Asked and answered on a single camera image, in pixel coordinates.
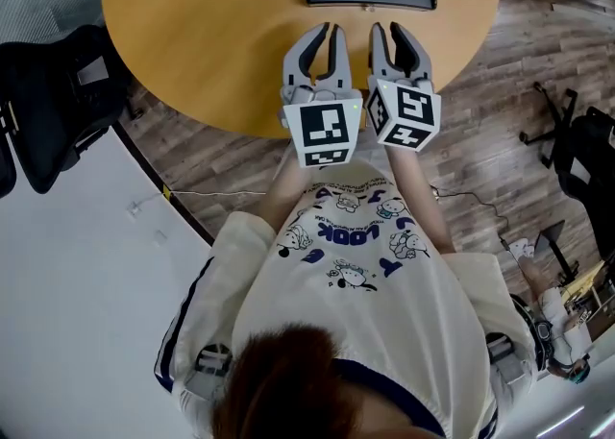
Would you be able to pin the light wooden rack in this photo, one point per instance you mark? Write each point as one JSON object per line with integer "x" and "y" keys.
{"x": 593, "y": 298}

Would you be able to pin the black headrest office chair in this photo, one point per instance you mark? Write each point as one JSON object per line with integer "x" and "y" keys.
{"x": 53, "y": 105}

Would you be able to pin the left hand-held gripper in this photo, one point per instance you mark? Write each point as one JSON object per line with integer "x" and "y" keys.
{"x": 322, "y": 127}

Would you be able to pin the person's left forearm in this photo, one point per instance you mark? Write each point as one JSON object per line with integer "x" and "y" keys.
{"x": 284, "y": 182}

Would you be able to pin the person's cream printed shirt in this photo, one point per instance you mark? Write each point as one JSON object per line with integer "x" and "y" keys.
{"x": 365, "y": 302}

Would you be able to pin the yellow tape marker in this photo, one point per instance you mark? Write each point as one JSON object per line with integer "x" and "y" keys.
{"x": 166, "y": 191}

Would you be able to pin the black floor stand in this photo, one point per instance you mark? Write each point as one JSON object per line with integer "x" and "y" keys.
{"x": 552, "y": 237}

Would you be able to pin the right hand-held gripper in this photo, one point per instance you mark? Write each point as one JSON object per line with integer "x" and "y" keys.
{"x": 408, "y": 113}

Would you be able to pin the person's right forearm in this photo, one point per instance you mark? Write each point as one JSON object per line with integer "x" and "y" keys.
{"x": 420, "y": 197}

